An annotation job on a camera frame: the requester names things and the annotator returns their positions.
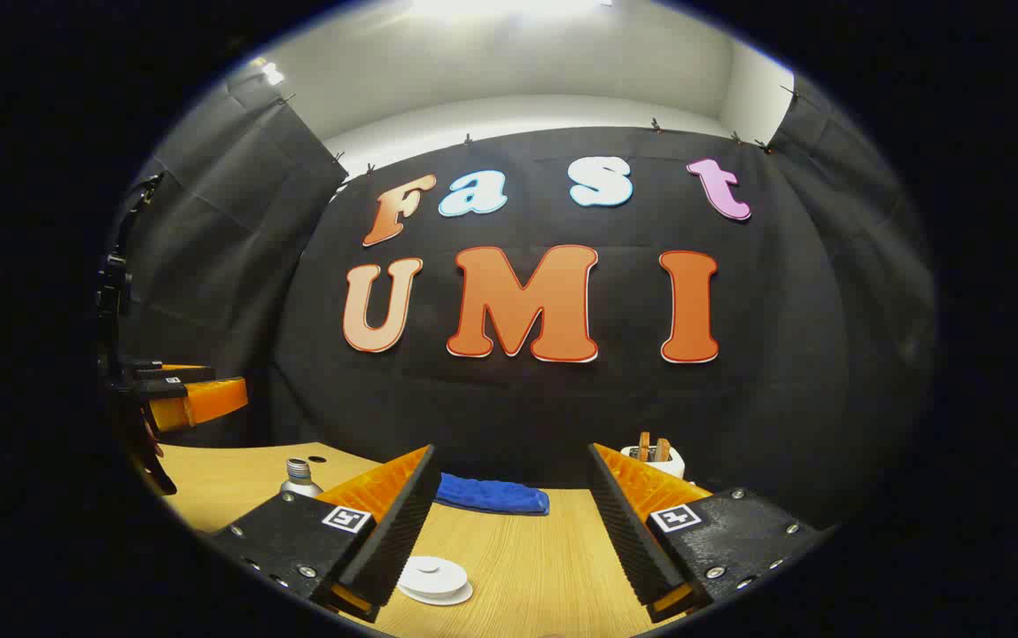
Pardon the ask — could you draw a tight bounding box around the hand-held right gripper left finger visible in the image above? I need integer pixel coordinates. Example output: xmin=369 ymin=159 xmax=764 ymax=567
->
xmin=207 ymin=443 xmax=444 ymax=624

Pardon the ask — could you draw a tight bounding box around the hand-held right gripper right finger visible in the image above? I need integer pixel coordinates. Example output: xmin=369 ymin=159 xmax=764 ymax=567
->
xmin=587 ymin=441 xmax=837 ymax=624

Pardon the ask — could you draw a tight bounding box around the white teacup lid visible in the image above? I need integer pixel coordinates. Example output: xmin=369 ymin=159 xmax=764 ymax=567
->
xmin=400 ymin=556 xmax=469 ymax=595

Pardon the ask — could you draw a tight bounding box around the silver water bottle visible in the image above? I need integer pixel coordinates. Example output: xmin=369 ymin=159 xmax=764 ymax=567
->
xmin=279 ymin=457 xmax=324 ymax=498

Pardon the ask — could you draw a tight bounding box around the white toaster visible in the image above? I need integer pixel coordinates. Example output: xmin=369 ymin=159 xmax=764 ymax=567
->
xmin=620 ymin=443 xmax=688 ymax=481

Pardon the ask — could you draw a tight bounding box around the blue towel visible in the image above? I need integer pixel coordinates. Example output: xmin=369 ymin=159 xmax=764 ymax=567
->
xmin=434 ymin=472 xmax=552 ymax=517

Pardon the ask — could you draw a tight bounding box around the black backdrop cloth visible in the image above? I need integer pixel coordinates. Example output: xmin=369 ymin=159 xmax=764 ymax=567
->
xmin=114 ymin=66 xmax=939 ymax=533

